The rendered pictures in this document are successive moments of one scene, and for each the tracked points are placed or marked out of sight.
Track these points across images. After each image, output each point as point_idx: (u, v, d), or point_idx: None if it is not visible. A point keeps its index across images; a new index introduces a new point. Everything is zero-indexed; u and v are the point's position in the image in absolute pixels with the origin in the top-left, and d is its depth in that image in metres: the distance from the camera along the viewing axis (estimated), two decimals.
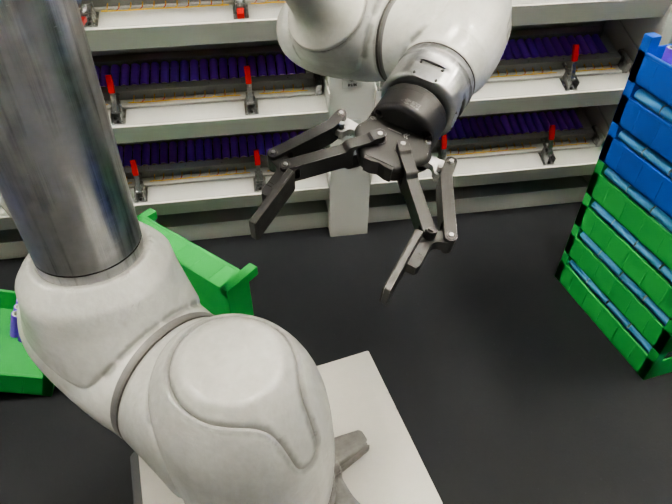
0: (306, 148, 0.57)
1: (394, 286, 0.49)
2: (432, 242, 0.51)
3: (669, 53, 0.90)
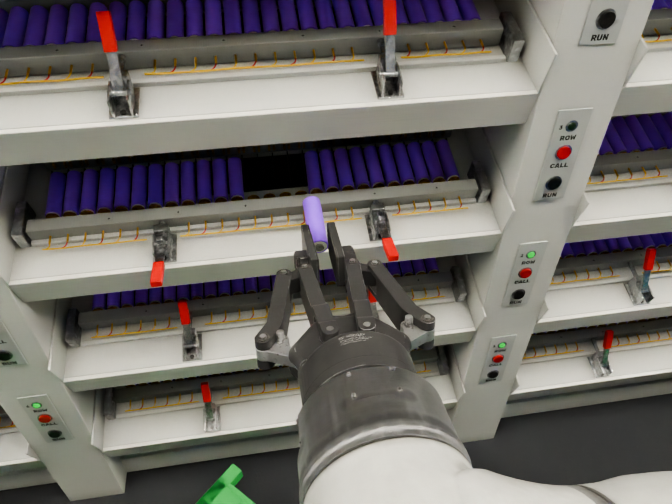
0: (383, 296, 0.44)
1: (302, 240, 0.53)
2: (297, 268, 0.47)
3: (326, 243, 0.55)
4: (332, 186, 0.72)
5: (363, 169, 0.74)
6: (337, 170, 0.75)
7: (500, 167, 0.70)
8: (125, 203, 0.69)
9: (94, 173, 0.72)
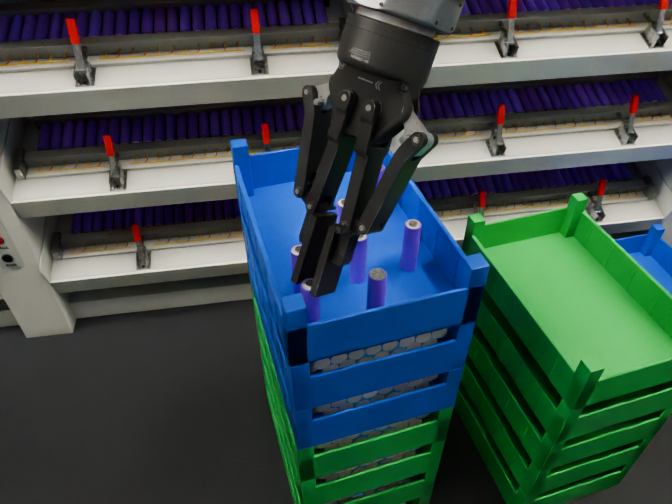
0: (316, 153, 0.50)
1: (326, 284, 0.51)
2: (350, 234, 0.48)
3: None
4: None
5: None
6: None
7: None
8: None
9: None
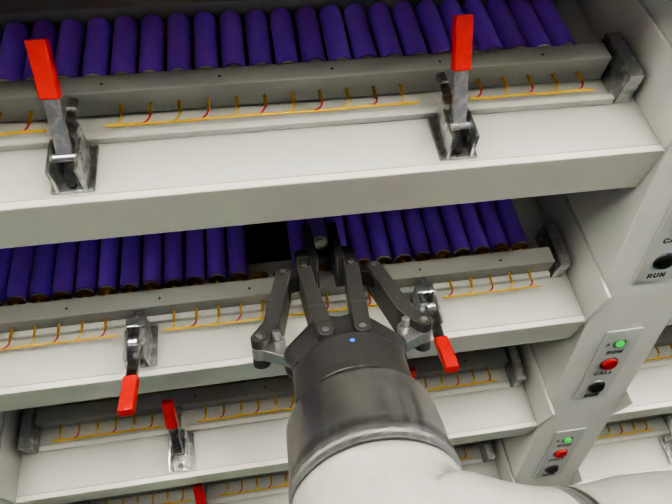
0: (286, 309, 0.43)
1: None
2: None
3: None
4: (363, 258, 0.55)
5: (403, 233, 0.57)
6: (368, 234, 0.58)
7: (586, 235, 0.53)
8: (89, 285, 0.52)
9: None
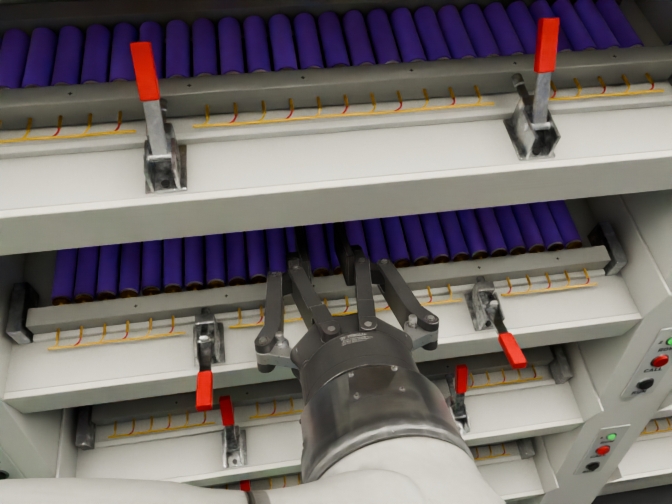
0: (391, 296, 0.44)
1: (295, 241, 0.52)
2: (288, 270, 0.47)
3: None
4: (422, 256, 0.56)
5: (460, 232, 0.57)
6: (424, 233, 0.58)
7: (644, 234, 0.54)
8: (155, 283, 0.53)
9: None
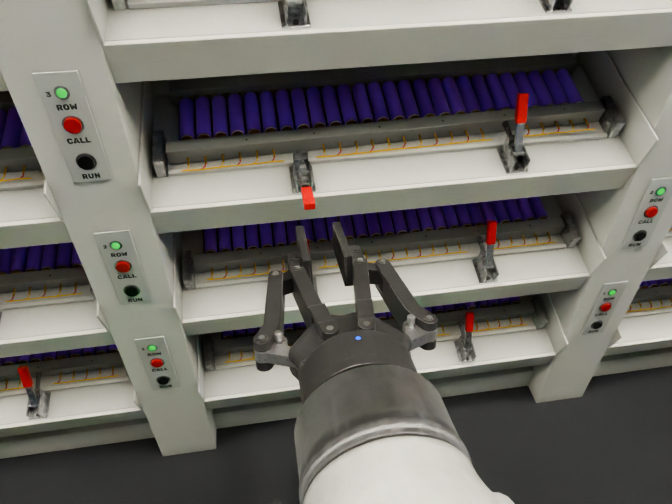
0: (283, 311, 0.43)
1: None
2: None
3: (414, 109, 0.71)
4: (461, 110, 0.72)
5: (489, 95, 0.74)
6: (461, 97, 0.75)
7: (638, 98, 0.69)
8: (258, 127, 0.69)
9: (223, 99, 0.71)
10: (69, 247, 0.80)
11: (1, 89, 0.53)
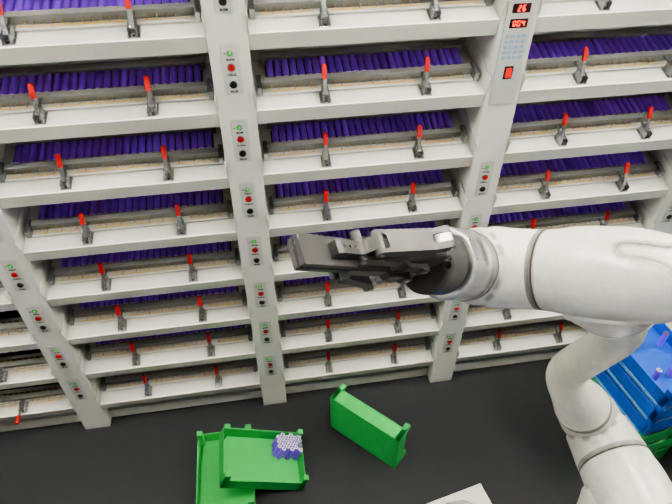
0: None
1: (309, 245, 0.49)
2: (358, 240, 0.52)
3: None
4: None
5: None
6: None
7: None
8: (312, 281, 1.98)
9: None
10: None
11: (241, 285, 1.82)
